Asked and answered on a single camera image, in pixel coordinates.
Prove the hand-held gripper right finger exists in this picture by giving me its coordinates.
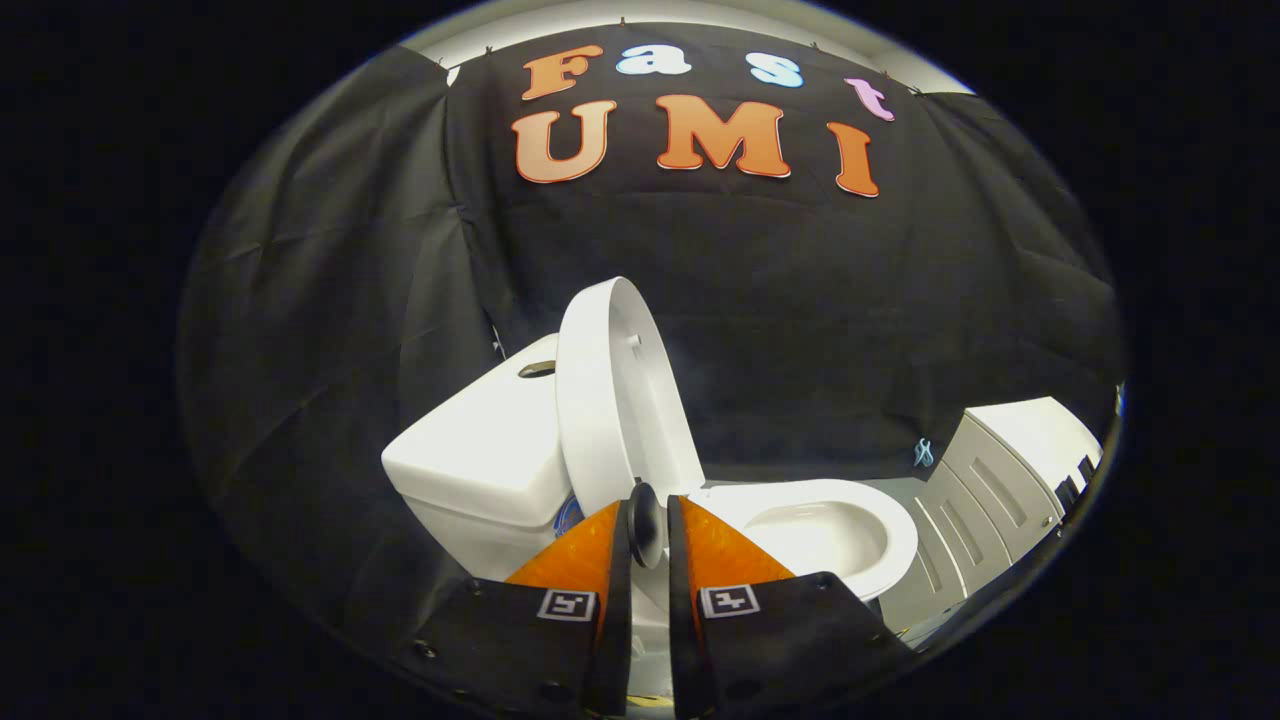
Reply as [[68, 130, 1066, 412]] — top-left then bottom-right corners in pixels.
[[667, 494, 916, 719]]

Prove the white toilet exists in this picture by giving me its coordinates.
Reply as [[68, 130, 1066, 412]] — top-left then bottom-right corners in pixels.
[[381, 333, 919, 701]]

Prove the white drawer cabinet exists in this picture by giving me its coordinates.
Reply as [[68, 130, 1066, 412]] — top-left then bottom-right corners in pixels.
[[878, 397, 1105, 633]]

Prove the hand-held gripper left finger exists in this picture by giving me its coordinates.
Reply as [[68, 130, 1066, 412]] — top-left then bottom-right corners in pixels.
[[393, 498, 635, 718]]

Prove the white toilet lid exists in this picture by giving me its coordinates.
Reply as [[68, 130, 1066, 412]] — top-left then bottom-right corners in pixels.
[[555, 277, 707, 573]]

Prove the black backdrop cloth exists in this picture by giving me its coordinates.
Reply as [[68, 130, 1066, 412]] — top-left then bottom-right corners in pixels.
[[180, 20, 1128, 656]]

